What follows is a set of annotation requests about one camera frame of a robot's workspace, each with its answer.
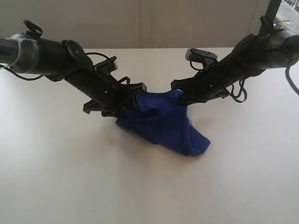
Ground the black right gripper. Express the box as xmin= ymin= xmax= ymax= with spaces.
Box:
xmin=171 ymin=56 xmax=247 ymax=105

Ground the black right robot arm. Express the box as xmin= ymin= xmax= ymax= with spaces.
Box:
xmin=171 ymin=15 xmax=299 ymax=105

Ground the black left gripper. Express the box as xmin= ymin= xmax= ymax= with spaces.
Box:
xmin=64 ymin=69 xmax=147 ymax=117

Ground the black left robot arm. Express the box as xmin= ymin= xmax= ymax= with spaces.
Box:
xmin=0 ymin=20 xmax=147 ymax=118

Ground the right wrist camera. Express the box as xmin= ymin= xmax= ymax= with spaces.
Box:
xmin=185 ymin=48 xmax=218 ymax=69

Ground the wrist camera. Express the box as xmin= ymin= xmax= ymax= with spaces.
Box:
xmin=94 ymin=56 xmax=118 ymax=73
xmin=185 ymin=48 xmax=218 ymax=69

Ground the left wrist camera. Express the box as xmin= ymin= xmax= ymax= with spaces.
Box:
xmin=94 ymin=56 xmax=118 ymax=73

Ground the dark window frame post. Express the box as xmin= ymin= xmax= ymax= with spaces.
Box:
xmin=259 ymin=0 xmax=282 ymax=37

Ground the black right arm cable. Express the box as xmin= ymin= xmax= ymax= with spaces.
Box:
xmin=228 ymin=79 xmax=248 ymax=103

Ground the blue microfibre towel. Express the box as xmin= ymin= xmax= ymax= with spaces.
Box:
xmin=115 ymin=90 xmax=211 ymax=156

